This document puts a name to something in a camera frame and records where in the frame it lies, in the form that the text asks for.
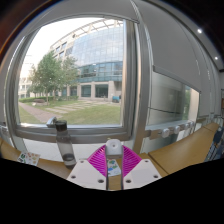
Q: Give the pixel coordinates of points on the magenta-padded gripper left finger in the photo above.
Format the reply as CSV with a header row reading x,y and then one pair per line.
x,y
87,175

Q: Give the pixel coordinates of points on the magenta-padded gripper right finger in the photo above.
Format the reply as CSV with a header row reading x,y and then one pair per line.
x,y
140,173

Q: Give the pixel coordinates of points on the small white charger block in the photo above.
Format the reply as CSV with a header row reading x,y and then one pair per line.
x,y
114,149

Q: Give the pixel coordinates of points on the clear grey drink bottle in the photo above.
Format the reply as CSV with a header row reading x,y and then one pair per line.
x,y
65,146

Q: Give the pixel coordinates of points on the row of white round knobs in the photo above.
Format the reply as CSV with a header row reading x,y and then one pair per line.
x,y
165,132

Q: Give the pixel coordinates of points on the small colourful sticker sheet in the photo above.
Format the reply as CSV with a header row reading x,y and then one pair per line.
x,y
28,158

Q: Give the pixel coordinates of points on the dark metal chair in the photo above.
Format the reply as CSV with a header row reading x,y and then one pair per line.
x,y
216,146

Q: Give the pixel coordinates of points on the narrow glass window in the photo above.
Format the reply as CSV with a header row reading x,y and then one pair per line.
x,y
166,96

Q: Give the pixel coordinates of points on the large glass window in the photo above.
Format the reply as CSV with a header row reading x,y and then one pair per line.
x,y
100,50

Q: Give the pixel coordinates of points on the round ceiling spotlight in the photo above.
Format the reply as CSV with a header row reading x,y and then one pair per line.
x,y
216,57
199,30

